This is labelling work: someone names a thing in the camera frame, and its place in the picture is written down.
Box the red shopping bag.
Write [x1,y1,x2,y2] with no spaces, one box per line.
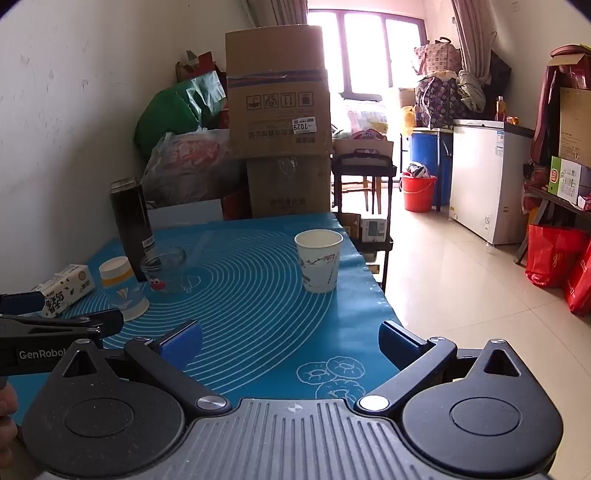
[525,224,589,289]
[564,251,591,317]

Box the white chest freezer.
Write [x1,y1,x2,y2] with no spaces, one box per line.
[449,119,536,245]

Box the grey bundled clothing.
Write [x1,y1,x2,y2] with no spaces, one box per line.
[457,70,488,112]

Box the clear bag with red contents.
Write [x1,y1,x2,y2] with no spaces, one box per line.
[141,128,247,208]

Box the green and white box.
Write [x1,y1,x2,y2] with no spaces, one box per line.
[548,156,591,200]

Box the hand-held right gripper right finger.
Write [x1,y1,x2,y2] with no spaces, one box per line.
[355,320,536,415]

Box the tall brown cardboard box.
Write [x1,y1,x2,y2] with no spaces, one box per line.
[558,87,591,168]

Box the white milk carton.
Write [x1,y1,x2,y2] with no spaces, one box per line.
[31,264,95,318]

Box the dark floral storage bag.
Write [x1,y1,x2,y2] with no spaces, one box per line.
[414,74,467,130]

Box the person's left hand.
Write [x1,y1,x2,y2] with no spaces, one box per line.
[0,398,20,457]

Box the small white appliance box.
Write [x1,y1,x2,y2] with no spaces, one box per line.
[360,217,389,241]

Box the white paper cup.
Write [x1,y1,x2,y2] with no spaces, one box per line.
[294,228,345,294]

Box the red bucket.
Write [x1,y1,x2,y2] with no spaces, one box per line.
[400,172,437,213]

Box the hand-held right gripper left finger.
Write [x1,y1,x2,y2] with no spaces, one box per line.
[48,322,232,418]

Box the black utility cart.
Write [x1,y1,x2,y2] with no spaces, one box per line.
[331,150,397,294]

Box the brown box on cart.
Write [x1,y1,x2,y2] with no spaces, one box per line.
[333,137,394,158]

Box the red gift bag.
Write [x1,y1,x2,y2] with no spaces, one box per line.
[175,50,227,85]

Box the blue silicone baking mat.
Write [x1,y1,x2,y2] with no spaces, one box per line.
[9,213,402,425]

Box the pink checked storage bag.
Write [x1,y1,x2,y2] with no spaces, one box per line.
[414,38,462,75]

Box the green plastic bag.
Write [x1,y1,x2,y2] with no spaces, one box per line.
[135,74,228,162]

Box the flat white box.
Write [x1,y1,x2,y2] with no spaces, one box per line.
[147,198,223,229]

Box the glass jar with red cartoon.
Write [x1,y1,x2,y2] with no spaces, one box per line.
[140,247,188,295]

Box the large cardboard box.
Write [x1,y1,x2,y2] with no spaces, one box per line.
[225,25,333,160]

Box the black bag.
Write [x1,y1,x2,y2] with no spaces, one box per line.
[488,48,512,100]

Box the dark side table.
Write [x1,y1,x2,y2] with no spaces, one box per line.
[515,185,591,265]

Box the blue plastic barrel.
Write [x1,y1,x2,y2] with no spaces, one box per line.
[409,128,453,206]

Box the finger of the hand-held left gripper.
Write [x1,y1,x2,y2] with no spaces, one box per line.
[0,292,45,315]
[0,308,124,347]

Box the small cardboard box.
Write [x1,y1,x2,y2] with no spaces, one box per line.
[246,154,333,219]

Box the red hanging garment bag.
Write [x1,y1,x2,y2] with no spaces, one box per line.
[531,45,591,168]

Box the beige curtain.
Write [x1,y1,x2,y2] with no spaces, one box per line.
[451,0,492,86]

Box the window with dark frame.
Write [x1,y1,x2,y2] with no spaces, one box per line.
[307,9,428,100]

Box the black thermos bottle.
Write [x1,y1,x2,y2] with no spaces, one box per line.
[109,178,157,283]

